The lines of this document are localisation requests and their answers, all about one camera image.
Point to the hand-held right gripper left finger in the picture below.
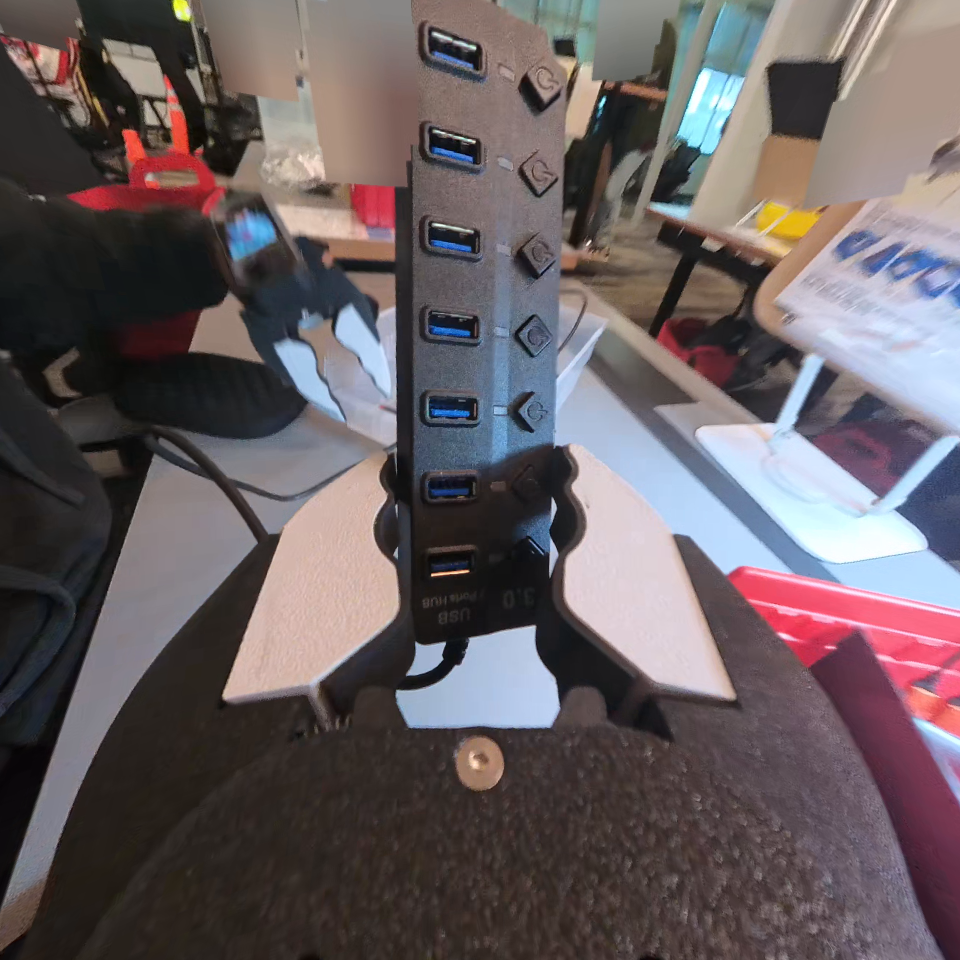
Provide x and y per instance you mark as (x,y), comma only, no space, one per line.
(315,592)

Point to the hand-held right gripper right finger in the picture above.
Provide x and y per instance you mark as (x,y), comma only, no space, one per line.
(637,592)

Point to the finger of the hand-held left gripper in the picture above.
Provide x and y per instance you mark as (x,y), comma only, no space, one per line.
(311,379)
(364,337)

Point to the black multi-port USB hub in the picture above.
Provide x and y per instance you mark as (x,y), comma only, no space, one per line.
(480,375)

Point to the red plastic bin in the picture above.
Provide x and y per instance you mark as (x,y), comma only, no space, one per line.
(157,337)
(825,615)

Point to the person's left forearm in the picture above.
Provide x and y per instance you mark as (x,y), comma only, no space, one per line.
(90,262)

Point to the orange traffic cone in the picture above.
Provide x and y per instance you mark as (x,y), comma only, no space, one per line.
(133,146)
(178,120)

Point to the instruction sheet on stand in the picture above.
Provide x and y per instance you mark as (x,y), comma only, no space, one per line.
(825,517)

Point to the clear plastic bin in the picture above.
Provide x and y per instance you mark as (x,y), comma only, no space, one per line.
(581,345)

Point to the red bag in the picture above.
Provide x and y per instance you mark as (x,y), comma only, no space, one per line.
(697,352)

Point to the black bin divider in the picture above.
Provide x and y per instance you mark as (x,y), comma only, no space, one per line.
(870,712)

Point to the wooden background table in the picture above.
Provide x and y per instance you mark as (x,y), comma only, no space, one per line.
(712,236)

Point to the yellow plastic bin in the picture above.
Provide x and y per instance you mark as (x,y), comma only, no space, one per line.
(787,219)

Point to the cardboard and black panel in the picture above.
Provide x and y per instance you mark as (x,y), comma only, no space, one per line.
(795,150)

